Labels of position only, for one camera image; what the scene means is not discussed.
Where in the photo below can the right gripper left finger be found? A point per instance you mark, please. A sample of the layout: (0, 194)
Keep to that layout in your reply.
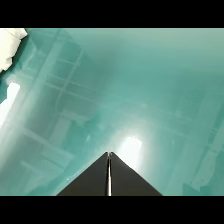
(93, 181)

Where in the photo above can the white garment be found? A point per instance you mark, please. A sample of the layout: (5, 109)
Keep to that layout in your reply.
(8, 45)

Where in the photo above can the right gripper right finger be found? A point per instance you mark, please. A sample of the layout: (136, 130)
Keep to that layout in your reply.
(128, 183)

